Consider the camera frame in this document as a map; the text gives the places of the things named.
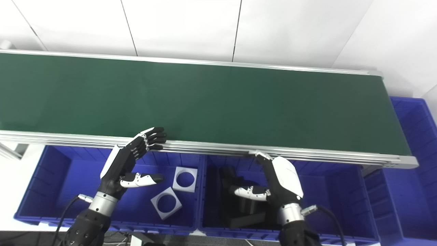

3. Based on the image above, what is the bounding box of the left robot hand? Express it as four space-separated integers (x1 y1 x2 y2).
99 127 168 200

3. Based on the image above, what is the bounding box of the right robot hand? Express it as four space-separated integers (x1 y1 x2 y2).
234 152 304 209

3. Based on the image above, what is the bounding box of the black cylinder-on-block part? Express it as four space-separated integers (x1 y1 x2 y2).
218 166 254 197
229 196 273 229

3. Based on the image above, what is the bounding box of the green conveyor belt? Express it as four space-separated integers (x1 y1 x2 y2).
0 53 412 156
0 49 420 169

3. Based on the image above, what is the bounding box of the blue plastic bin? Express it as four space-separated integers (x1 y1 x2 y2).
363 96 437 240
14 145 206 233
198 154 380 244

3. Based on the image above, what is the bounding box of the aluminium conveyor leg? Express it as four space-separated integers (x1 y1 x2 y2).
0 142 30 161

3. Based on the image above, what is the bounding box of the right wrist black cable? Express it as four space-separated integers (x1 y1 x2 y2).
301 204 347 246

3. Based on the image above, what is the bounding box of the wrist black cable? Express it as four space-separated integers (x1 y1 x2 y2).
55 193 95 246
301 204 347 246

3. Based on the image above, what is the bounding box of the grey square ring plate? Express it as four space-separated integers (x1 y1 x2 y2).
172 166 198 193
151 187 183 221

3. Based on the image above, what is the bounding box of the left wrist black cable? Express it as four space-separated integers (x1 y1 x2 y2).
55 193 95 246

